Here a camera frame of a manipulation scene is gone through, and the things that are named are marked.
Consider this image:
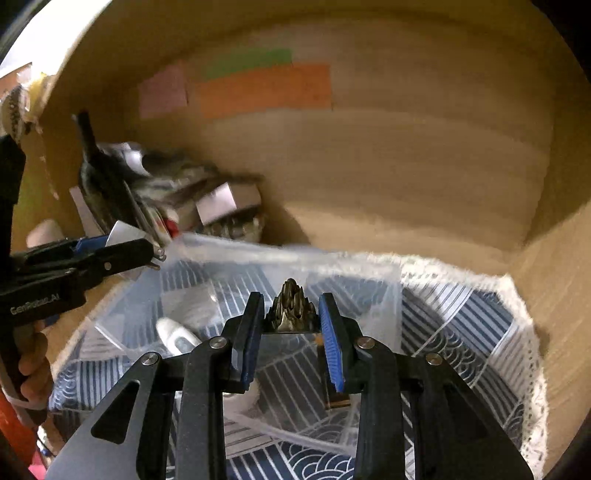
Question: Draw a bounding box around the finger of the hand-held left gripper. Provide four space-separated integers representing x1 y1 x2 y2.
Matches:
69 235 112 259
74 239 167 292

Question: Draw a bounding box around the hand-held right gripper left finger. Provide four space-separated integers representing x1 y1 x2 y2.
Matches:
46 292 265 480

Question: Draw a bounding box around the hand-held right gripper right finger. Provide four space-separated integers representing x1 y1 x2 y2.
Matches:
318 292 536 480

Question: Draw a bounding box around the bronze spiked metal ornament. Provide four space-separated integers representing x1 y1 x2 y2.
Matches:
264 278 320 334

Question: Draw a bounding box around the clear plastic bag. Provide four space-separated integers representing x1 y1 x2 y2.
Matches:
95 231 403 446

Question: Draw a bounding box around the large cardboard box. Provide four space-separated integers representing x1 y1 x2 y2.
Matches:
28 0 591 480

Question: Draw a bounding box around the person's left hand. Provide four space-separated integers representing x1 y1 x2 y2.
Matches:
17 320 55 411

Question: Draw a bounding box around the white paper slip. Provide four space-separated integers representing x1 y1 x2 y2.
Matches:
69 186 108 237

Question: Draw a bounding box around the pile of black hair accessories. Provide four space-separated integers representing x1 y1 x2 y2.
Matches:
73 111 168 247

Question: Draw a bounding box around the white plastic object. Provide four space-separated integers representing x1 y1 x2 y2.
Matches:
156 318 204 356

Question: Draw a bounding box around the grey furry object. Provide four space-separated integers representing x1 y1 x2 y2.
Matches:
139 148 265 201

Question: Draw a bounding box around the small box with white label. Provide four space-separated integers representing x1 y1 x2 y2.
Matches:
185 180 265 241

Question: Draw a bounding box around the blue white patterned lace cloth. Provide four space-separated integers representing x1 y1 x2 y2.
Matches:
48 251 549 480

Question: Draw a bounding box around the speckled seashell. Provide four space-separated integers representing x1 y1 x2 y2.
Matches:
0 85 32 139

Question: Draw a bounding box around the pink paper sticker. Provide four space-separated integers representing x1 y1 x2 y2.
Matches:
139 65 189 118

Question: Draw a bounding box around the orange paper sticker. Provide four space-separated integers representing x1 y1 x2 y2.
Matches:
196 63 334 120

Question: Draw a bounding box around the green paper sticker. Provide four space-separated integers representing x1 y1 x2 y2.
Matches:
203 48 294 79

